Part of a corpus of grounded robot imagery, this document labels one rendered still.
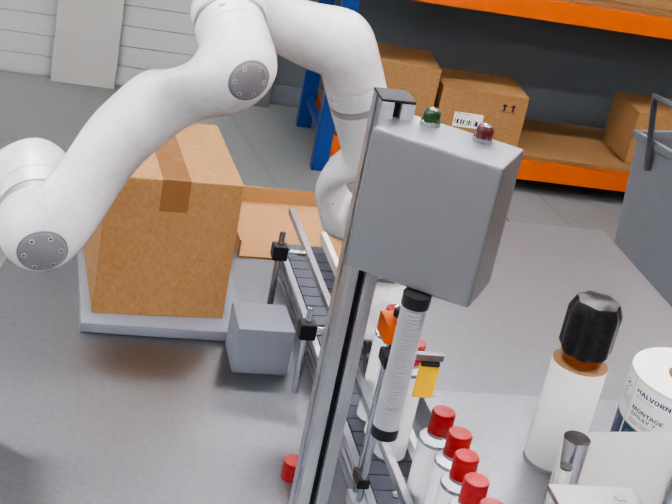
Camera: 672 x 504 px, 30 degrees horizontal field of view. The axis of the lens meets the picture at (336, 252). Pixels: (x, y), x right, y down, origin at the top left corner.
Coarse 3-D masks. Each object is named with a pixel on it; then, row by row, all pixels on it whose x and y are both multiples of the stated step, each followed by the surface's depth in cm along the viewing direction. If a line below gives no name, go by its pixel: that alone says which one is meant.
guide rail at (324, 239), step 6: (324, 234) 260; (324, 240) 258; (324, 246) 257; (330, 246) 255; (330, 252) 253; (330, 258) 252; (336, 258) 250; (330, 264) 251; (336, 264) 248; (336, 270) 247; (414, 438) 195; (408, 444) 196; (414, 444) 194; (414, 450) 193
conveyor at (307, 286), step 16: (288, 256) 256; (320, 256) 258; (304, 272) 250; (304, 288) 244; (320, 304) 239; (320, 320) 233; (320, 336) 227; (352, 400) 209; (352, 416) 204; (352, 432) 200; (384, 464) 194; (400, 464) 194; (384, 480) 190; (384, 496) 186
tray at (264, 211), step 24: (264, 192) 290; (288, 192) 291; (312, 192) 292; (240, 216) 281; (264, 216) 283; (288, 216) 286; (312, 216) 288; (240, 240) 261; (264, 240) 272; (288, 240) 274; (312, 240) 276; (336, 240) 279
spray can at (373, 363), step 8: (392, 304) 198; (376, 328) 199; (376, 336) 198; (376, 344) 198; (376, 352) 198; (368, 360) 201; (376, 360) 198; (368, 368) 200; (376, 368) 199; (368, 376) 200; (368, 384) 201; (360, 400) 203; (360, 408) 203; (360, 416) 203
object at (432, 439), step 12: (444, 408) 172; (432, 420) 171; (444, 420) 170; (420, 432) 173; (432, 432) 171; (444, 432) 171; (420, 444) 172; (432, 444) 171; (444, 444) 171; (420, 456) 172; (432, 456) 171; (420, 468) 173; (408, 480) 175; (420, 480) 173; (420, 492) 174
